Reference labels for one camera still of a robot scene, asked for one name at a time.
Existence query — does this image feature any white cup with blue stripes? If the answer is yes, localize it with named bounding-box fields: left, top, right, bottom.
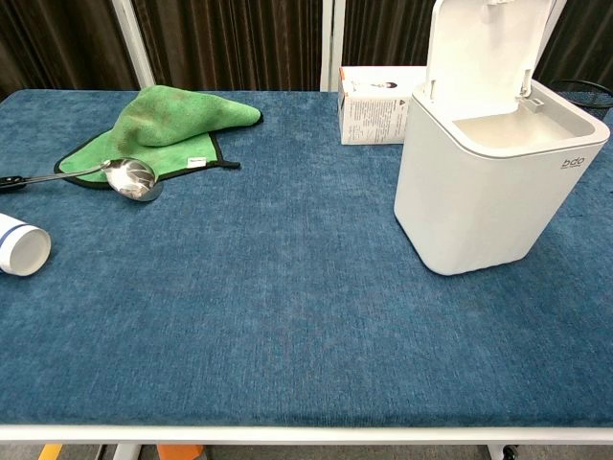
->
left=0, top=212, right=53, bottom=278

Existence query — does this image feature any steel ladle with black handle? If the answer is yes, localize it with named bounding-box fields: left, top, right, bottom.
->
left=0, top=157, right=165, bottom=203

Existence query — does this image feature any dark brown curtain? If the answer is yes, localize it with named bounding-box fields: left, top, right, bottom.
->
left=0, top=0, right=613, bottom=92

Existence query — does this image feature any white cardboard box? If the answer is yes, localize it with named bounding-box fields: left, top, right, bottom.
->
left=338, top=65, right=428, bottom=146

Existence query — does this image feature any white trash bin lid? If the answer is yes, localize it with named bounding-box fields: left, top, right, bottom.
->
left=393, top=78, right=611, bottom=277

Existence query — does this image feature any green microfiber cloth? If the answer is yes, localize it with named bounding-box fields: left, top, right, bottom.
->
left=53, top=84, right=263, bottom=189

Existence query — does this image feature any white metal frame post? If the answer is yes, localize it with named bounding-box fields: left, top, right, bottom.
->
left=319, top=0, right=347, bottom=93
left=99, top=0, right=157, bottom=91

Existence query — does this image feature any blue table cloth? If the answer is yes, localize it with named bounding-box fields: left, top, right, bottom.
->
left=0, top=88, right=613, bottom=428

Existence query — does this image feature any white plastic lid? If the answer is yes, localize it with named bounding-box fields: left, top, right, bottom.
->
left=423, top=0, right=568, bottom=119

